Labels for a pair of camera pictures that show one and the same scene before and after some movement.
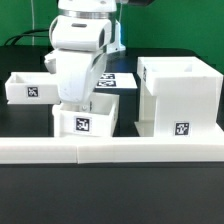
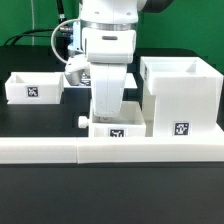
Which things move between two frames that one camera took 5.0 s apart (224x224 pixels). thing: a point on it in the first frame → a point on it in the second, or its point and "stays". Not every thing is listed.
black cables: x=27 y=35 stays
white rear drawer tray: x=33 y=88 stays
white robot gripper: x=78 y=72 → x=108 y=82
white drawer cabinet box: x=179 y=97 stays
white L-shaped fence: x=110 y=149 stays
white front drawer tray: x=94 y=118 → x=129 y=123
